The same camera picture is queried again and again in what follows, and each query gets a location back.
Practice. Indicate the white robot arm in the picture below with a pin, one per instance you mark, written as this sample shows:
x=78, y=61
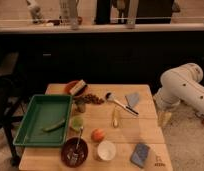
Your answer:
x=181, y=83

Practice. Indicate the green plastic tray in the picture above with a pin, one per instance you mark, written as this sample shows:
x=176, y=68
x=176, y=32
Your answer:
x=43, y=111

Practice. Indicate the pile of brown nuts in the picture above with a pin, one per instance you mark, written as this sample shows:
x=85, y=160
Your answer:
x=90, y=99

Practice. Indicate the beige scrub brush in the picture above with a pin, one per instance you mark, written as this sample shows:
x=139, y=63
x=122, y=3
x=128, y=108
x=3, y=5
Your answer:
x=78, y=86

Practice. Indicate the small dark jar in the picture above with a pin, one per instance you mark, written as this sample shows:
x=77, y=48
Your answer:
x=81, y=107

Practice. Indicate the orange red bowl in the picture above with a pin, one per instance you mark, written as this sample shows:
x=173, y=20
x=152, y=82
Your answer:
x=72, y=84

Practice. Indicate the grey blue cloth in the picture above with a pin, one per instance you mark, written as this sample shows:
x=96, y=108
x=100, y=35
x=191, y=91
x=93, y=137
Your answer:
x=132, y=99

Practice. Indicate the small green cup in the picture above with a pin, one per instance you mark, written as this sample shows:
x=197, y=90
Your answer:
x=76, y=123

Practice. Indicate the white cup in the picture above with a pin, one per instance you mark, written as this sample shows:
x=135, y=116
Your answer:
x=106, y=150

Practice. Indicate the dark brown bowl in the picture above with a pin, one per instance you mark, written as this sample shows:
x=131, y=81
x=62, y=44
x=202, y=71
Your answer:
x=69, y=147

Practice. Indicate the metal fork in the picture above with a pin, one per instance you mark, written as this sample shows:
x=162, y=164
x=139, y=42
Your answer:
x=74, y=156

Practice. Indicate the blue sponge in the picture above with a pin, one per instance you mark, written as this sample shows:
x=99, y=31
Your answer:
x=140, y=154

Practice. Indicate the black chair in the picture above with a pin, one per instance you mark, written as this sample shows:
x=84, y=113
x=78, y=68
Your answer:
x=7, y=117

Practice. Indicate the yellow handled spoon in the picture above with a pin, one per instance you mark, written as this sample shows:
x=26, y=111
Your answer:
x=115, y=122

